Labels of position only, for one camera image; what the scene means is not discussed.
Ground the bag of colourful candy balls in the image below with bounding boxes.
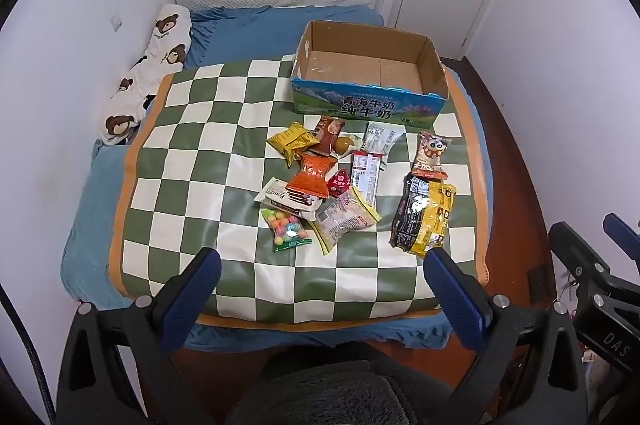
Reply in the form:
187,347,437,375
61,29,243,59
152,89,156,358
260,206,314,254

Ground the cartoon face snack packet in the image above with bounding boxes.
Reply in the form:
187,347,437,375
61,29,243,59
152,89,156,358
411,132,452,181

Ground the brown orange snack packet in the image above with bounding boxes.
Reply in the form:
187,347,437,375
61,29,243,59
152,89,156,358
314,116,347,156

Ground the small red snack packet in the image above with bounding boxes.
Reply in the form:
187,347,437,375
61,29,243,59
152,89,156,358
327,168,354,199

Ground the red white striped snack packet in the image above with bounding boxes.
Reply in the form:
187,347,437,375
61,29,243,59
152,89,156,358
349,150,387,207

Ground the large black yellow snack packet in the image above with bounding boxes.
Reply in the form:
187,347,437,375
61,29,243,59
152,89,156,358
389,172,458,255

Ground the grey fuzzy cloth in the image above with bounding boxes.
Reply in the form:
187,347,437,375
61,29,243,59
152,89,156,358
239,359,467,425

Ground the silver white snack packet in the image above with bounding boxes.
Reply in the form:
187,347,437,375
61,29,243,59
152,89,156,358
359,122,405,156

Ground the green white checkered mat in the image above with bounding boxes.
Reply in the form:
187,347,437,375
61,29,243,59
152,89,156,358
107,54,494,332

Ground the white bear print pillow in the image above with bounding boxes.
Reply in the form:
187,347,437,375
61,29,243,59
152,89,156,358
96,3,192,147

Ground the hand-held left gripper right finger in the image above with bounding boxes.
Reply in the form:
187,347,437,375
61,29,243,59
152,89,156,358
424,246,588,425

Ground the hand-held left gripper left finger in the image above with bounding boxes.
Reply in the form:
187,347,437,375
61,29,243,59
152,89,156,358
57,246,222,425

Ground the clear packet of pale snacks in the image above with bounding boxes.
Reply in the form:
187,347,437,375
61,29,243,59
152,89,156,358
311,186,382,257

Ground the white packet with dark cookie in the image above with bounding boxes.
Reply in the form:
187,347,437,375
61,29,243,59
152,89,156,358
254,177,322,222

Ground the black cable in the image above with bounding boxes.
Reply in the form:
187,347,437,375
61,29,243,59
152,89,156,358
0,275,57,425

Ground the cardboard box blue front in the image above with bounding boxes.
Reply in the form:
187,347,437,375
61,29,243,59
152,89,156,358
291,20,449,128

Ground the blue bedsheet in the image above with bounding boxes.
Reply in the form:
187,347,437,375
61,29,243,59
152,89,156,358
60,4,497,352

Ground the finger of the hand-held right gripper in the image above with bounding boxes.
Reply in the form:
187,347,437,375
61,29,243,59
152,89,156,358
602,212,640,263
547,221,615,291

